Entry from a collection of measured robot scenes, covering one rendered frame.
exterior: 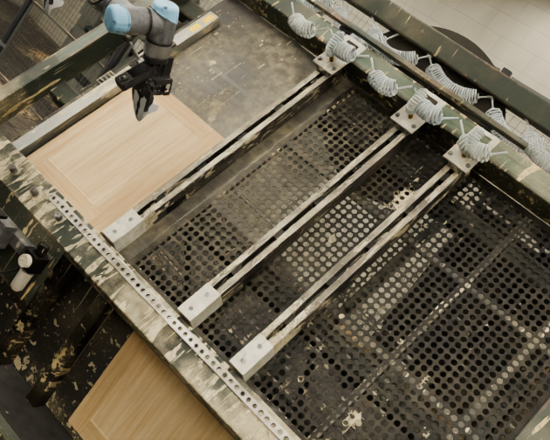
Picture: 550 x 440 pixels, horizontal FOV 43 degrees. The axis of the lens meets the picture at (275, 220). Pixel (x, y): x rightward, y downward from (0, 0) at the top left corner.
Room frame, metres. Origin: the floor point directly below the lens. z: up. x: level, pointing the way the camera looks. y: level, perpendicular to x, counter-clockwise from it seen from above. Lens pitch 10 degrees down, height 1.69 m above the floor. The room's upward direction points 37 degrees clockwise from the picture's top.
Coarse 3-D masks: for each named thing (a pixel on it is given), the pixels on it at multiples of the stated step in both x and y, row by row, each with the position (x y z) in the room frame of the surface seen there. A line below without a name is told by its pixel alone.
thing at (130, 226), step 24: (360, 48) 2.73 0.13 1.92; (336, 72) 2.70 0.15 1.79; (288, 96) 2.61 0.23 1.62; (312, 96) 2.66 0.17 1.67; (264, 120) 2.56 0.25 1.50; (240, 144) 2.45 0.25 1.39; (192, 168) 2.37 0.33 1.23; (216, 168) 2.41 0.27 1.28; (168, 192) 2.33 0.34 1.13; (192, 192) 2.38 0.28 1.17; (144, 216) 2.24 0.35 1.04; (120, 240) 2.20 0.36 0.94
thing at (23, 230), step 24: (0, 192) 2.30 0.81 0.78; (0, 216) 2.18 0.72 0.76; (24, 216) 2.25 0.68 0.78; (0, 240) 2.15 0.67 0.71; (24, 240) 2.19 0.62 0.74; (48, 240) 2.19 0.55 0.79; (0, 264) 2.24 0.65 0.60; (24, 264) 2.10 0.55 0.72; (48, 264) 2.17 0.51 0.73; (24, 288) 2.18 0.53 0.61
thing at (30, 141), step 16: (192, 32) 2.82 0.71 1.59; (176, 48) 2.78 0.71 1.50; (112, 80) 2.64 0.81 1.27; (96, 96) 2.59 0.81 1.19; (112, 96) 2.64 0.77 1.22; (64, 112) 2.53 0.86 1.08; (80, 112) 2.55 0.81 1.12; (48, 128) 2.48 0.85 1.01; (64, 128) 2.53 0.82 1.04; (16, 144) 2.42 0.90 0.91; (32, 144) 2.44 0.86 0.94
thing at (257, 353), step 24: (456, 144) 2.47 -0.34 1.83; (456, 168) 2.43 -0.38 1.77; (432, 192) 2.38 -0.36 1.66; (408, 216) 2.32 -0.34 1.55; (384, 240) 2.25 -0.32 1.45; (360, 264) 2.19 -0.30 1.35; (312, 288) 2.12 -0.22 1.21; (336, 288) 2.13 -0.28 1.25; (288, 312) 2.07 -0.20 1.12; (312, 312) 2.08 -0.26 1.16; (264, 336) 2.01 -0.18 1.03; (288, 336) 2.05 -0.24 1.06; (240, 360) 1.96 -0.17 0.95; (264, 360) 2.00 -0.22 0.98
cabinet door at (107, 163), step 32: (128, 96) 2.62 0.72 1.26; (160, 96) 2.63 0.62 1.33; (96, 128) 2.52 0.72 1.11; (128, 128) 2.53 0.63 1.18; (160, 128) 2.54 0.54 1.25; (192, 128) 2.55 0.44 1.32; (32, 160) 2.41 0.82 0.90; (64, 160) 2.43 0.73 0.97; (96, 160) 2.43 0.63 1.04; (128, 160) 2.44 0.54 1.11; (160, 160) 2.45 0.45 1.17; (192, 160) 2.46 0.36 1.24; (64, 192) 2.34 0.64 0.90; (96, 192) 2.35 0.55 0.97; (128, 192) 2.36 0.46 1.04; (96, 224) 2.27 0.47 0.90
